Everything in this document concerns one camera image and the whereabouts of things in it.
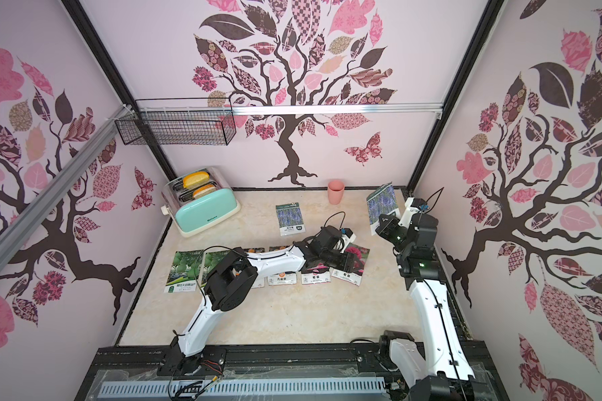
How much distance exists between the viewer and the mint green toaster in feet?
3.09

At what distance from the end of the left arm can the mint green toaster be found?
1.34 ft

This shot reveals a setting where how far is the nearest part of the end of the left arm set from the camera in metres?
0.72
